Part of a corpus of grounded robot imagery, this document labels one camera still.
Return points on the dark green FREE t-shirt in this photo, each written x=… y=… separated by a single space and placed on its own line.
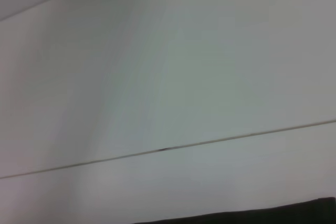
x=262 y=213

